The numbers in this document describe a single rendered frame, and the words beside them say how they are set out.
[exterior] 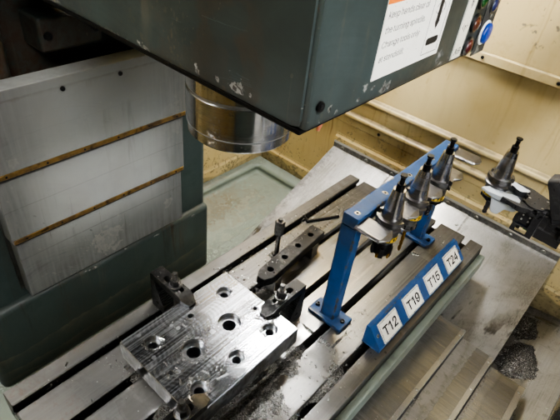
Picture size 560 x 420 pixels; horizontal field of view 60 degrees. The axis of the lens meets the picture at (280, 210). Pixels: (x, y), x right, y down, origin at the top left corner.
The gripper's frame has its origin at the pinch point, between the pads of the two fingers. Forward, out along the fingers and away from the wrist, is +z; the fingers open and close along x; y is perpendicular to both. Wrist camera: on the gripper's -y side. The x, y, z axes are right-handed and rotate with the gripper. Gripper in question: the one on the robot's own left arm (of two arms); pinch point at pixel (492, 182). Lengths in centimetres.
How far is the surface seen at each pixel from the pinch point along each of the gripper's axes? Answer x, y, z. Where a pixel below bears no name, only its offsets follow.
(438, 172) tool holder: -14.6, -4.3, 9.1
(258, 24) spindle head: -79, -47, 11
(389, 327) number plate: -34.8, 26.6, 0.1
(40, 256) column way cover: -84, 22, 67
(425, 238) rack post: 4.3, 29.1, 10.8
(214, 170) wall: 5, 57, 104
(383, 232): -39.7, -1.1, 7.4
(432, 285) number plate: -14.0, 27.0, -0.4
